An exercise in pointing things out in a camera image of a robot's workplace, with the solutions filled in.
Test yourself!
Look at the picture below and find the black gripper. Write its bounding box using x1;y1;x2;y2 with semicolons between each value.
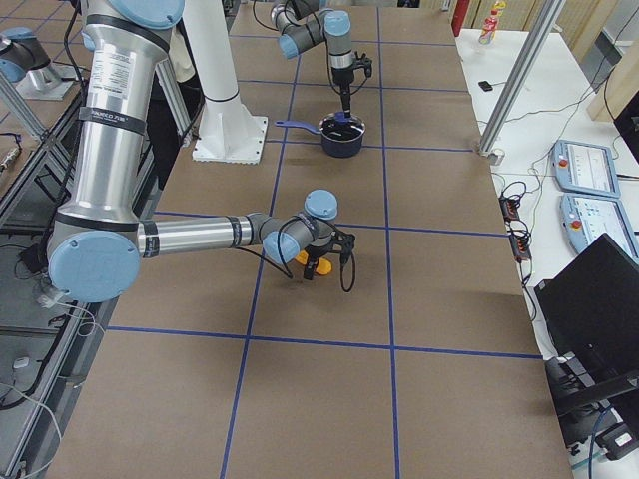
331;67;354;120
304;228;355;280

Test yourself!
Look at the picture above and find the lower blue teach pendant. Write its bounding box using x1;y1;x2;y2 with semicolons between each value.
560;193;638;260

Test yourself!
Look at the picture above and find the aluminium frame post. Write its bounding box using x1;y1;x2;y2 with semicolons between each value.
477;0;566;166

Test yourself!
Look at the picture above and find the black laptop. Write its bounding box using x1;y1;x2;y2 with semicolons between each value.
534;234;638;429

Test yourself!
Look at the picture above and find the glass lid with blue knob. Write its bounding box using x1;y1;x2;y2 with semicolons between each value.
319;112;365;142

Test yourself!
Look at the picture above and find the black orange usb hub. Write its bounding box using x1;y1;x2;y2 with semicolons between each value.
498;181;532;263

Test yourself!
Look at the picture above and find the blue saucepan with handle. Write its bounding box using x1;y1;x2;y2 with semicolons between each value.
276;112;365;158

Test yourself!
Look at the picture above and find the yellow plastic corn cob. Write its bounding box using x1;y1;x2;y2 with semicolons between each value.
295;250;332;280

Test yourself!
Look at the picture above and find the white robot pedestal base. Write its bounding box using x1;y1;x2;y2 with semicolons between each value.
183;0;268;165

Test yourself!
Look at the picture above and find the blue teach pendant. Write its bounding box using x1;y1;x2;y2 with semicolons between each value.
560;193;638;260
551;140;621;199

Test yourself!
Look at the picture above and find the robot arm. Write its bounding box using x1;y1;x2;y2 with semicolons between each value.
271;1;372;122
47;1;354;302

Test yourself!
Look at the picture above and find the small black square device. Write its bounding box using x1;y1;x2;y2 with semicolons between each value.
478;81;493;92

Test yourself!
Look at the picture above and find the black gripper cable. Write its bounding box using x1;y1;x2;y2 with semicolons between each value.
326;49;374;99
259;214;356;293

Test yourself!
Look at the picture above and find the red patterned drink bottle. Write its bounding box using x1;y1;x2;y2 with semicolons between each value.
478;1;507;45

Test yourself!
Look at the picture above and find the brown paper table mat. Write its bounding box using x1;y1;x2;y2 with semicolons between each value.
47;0;575;479

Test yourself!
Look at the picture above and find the upper blue teach pendant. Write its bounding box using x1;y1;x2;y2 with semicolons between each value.
551;140;621;199

